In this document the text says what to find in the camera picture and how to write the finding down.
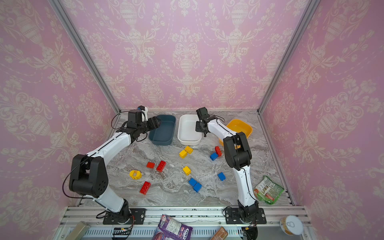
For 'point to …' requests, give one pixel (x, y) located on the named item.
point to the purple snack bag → (170, 228)
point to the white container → (187, 134)
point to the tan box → (80, 231)
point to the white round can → (291, 225)
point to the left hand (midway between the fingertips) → (158, 121)
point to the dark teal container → (163, 135)
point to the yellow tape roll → (135, 174)
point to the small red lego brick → (150, 165)
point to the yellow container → (238, 126)
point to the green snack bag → (268, 191)
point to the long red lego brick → (145, 187)
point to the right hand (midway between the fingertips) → (201, 127)
